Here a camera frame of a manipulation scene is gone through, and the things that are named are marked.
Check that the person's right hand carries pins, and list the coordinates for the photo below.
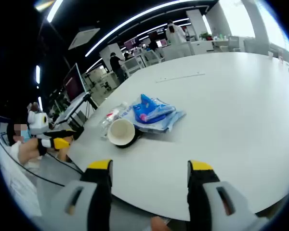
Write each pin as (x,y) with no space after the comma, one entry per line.
(159,225)

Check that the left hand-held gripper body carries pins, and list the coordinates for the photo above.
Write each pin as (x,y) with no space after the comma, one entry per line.
(39,122)

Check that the clear bag with blue pad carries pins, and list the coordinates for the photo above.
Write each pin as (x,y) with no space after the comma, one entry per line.
(166,124)

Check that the large dark monitor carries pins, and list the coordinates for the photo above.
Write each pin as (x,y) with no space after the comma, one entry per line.
(73,84)

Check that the tilted white stand table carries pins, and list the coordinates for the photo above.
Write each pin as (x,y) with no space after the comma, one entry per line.
(72,108)

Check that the clear plastic bottle red label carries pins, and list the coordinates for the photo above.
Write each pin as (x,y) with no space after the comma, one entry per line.
(108,118)

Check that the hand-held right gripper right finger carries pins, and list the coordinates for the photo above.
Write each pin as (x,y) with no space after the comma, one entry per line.
(200,204)

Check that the blue tissue packet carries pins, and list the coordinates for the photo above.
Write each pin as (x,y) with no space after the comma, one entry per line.
(149,108)

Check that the white office chair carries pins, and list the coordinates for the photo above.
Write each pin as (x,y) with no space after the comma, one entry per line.
(153,57)
(132,66)

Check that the white paper cup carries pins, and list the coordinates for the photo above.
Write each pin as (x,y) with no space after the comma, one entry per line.
(120,131)

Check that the ceiling air vent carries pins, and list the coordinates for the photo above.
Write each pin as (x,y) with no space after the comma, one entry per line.
(84,38)

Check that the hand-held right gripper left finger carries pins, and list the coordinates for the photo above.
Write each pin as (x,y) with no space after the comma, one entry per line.
(98,204)

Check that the bright window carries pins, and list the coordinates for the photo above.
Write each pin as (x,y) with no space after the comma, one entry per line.
(238,19)

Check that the person's head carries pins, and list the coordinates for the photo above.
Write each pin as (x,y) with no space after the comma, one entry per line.
(10,134)

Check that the green potted plant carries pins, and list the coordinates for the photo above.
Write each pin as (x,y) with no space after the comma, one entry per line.
(206,36)

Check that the long ceiling light strip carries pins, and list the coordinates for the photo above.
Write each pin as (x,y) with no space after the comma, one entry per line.
(125,22)

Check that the person's left hand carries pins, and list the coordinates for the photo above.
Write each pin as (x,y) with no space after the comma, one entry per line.
(29,150)

